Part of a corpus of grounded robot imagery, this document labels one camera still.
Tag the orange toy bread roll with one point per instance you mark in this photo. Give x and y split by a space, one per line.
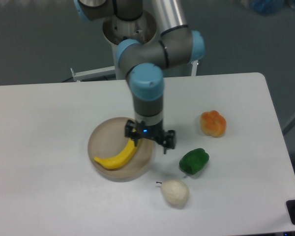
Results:
213 124

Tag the yellow toy banana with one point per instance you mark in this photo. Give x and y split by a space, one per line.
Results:
120 159

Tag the blue plastic bag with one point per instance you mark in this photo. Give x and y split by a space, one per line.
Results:
265 7

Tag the beige round plate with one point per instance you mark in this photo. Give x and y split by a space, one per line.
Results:
108 140

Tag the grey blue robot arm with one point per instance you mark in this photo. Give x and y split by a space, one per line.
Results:
146 81

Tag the white metal bracket left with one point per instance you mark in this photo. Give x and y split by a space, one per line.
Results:
104 73

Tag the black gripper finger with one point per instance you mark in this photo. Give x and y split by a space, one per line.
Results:
131 133
168 140

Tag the white metal bracket right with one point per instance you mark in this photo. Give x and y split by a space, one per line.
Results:
194 67

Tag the white toy pear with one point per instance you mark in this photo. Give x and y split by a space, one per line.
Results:
175 192

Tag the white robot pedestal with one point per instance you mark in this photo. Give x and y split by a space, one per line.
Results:
163 39

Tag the white metal bracket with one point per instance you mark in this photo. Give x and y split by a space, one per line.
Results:
104 73
194 67

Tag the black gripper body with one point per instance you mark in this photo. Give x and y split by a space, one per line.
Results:
151 132

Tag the green toy bell pepper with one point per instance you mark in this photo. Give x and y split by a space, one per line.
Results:
194 161

